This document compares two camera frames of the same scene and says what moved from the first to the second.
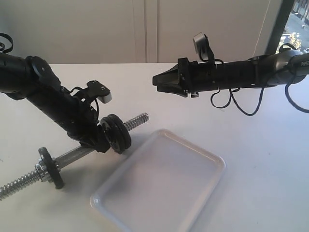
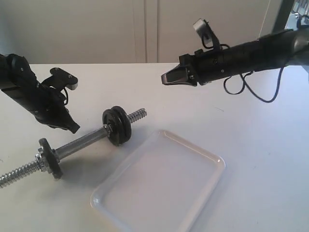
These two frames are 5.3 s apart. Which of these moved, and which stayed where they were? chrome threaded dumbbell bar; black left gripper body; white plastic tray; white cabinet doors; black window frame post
Moved: chrome threaded dumbbell bar; black left gripper body
Stayed: white plastic tray; black window frame post; white cabinet doors
